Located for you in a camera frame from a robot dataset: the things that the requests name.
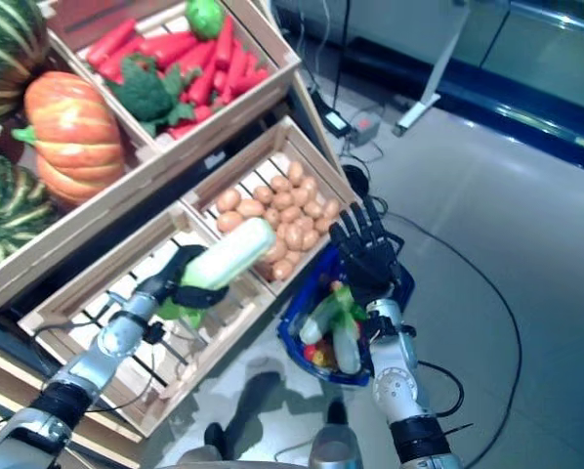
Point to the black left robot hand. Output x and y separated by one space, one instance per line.
194 295

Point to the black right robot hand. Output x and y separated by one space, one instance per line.
370 259

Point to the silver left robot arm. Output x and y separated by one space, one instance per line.
111 342

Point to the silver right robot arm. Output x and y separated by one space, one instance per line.
394 381

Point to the blue plastic shopping basket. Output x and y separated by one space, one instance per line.
350 378

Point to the brown potato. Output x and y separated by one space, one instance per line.
296 172
228 200
283 268
331 209

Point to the wooden slatted crate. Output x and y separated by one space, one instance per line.
277 49
311 146
101 273

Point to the grey box red button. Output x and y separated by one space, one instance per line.
365 127

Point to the large wooden crate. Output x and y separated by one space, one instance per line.
77 229

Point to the black white power strip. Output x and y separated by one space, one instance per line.
335 121

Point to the white desk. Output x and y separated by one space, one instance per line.
431 83

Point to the small orange pumpkin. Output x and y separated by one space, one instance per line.
72 141

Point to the wooden display shelf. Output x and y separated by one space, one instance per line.
18 386

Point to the green striped pumpkin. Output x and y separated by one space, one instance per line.
9 54
9 215

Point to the dark green broccoli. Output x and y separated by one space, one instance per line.
140 93

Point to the black tripod stand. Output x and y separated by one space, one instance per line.
343 39

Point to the red carrot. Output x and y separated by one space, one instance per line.
110 44
223 44
167 46

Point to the round green cabbage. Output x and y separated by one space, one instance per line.
204 17

